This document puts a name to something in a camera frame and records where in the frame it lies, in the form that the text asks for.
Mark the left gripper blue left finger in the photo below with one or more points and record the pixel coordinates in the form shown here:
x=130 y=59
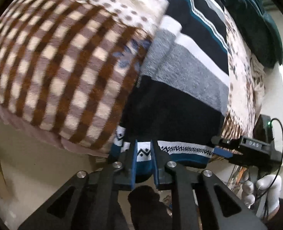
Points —
x=134 y=163

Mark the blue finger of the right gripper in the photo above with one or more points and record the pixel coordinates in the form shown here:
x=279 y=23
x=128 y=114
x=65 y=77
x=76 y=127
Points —
x=218 y=141
x=223 y=152

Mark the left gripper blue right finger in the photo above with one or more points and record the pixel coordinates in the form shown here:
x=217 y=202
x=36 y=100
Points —
x=154 y=165

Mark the striped navy knit sweater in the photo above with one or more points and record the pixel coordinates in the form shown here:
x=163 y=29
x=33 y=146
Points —
x=180 y=98

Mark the white gloved right hand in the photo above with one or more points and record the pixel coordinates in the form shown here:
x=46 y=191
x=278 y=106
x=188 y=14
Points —
x=270 y=185

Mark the beige crumpled cloth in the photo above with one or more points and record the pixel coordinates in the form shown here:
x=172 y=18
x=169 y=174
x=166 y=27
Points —
x=258 y=77

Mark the dark teal plush blanket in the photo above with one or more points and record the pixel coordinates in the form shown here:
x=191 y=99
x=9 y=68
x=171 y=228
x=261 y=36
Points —
x=258 y=29

